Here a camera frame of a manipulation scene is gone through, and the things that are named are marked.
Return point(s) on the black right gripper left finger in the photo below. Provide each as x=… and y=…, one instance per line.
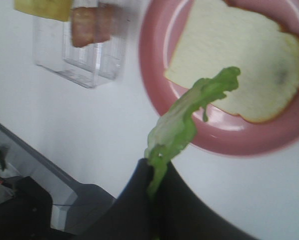
x=130, y=217

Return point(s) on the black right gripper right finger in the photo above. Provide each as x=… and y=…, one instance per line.
x=183, y=216

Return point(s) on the green lettuce leaf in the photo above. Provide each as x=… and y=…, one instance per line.
x=176, y=128

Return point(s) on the white bread slice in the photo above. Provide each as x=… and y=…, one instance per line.
x=218, y=36

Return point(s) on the bacon strip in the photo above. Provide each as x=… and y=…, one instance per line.
x=82, y=26
x=103, y=21

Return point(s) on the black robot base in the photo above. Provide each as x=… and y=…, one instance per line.
x=27, y=216

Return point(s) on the pink round plate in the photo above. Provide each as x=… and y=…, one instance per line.
x=223, y=133

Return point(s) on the clear plastic left tray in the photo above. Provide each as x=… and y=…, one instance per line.
x=89, y=48

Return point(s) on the yellow cheese slice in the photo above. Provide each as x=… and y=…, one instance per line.
x=50, y=9

